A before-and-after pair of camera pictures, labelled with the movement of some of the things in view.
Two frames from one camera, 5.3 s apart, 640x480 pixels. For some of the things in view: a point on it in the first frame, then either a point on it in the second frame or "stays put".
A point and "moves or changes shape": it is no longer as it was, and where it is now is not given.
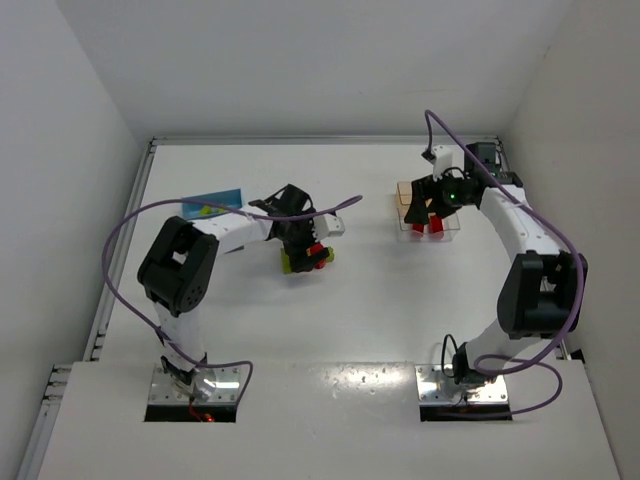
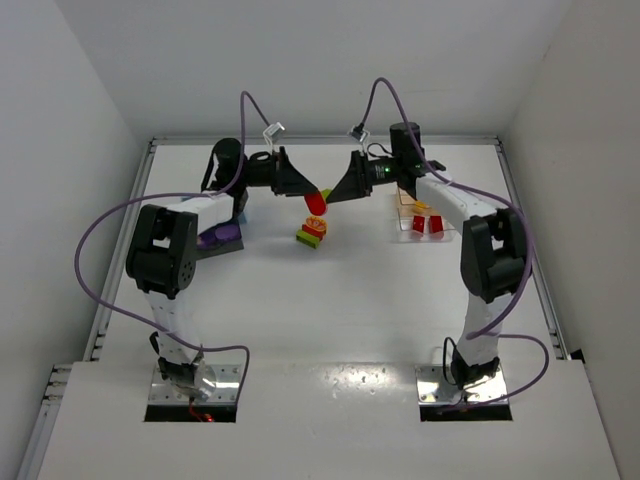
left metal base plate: (226, 391) stays put
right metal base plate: (434, 386) stays put
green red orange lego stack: (312, 250) moves or changes shape
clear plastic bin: (451, 224) stays put
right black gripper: (426, 198) to (358, 174)
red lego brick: (436, 224) stays put
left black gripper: (302, 248) to (279, 173)
